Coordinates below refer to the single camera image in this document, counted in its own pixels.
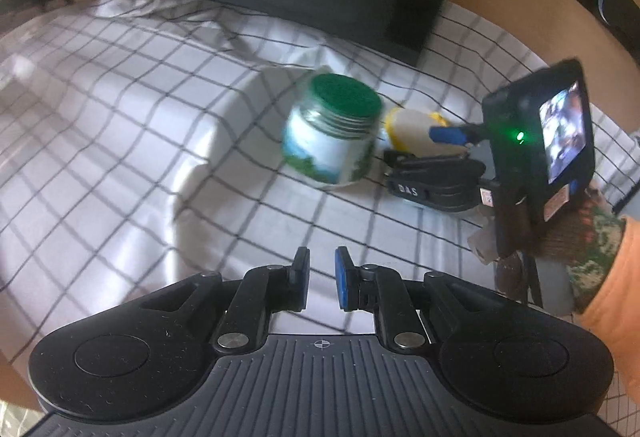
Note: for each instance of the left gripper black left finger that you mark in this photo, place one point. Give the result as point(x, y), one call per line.
point(247, 305)

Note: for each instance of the right hand in camo glove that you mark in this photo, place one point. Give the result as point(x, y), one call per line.
point(585, 239)

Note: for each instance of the black camera box with screen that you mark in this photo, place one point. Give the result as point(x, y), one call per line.
point(540, 134)

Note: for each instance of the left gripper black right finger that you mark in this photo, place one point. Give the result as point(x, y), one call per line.
point(395, 303)

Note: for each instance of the round yellow scrubbing sponge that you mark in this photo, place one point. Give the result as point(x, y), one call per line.
point(409, 131)

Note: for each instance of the white black-checked tablecloth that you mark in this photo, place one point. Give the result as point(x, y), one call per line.
point(141, 167)

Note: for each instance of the green-lidded glass jar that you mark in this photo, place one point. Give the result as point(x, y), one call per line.
point(330, 134)

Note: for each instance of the orange sleeve forearm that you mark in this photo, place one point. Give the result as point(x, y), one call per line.
point(614, 314)

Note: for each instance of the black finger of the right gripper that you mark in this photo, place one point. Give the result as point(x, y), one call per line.
point(468, 134)

